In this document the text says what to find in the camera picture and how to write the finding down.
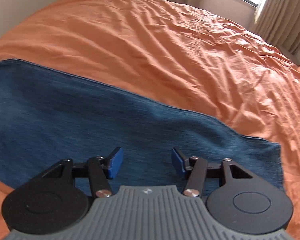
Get blue denim jeans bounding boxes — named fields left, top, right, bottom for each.
left=0, top=60, right=283, bottom=190

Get orange bed cover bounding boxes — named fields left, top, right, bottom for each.
left=0, top=0, right=300, bottom=239

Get beige curtain right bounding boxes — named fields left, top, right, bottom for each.
left=250, top=0, right=300, bottom=54

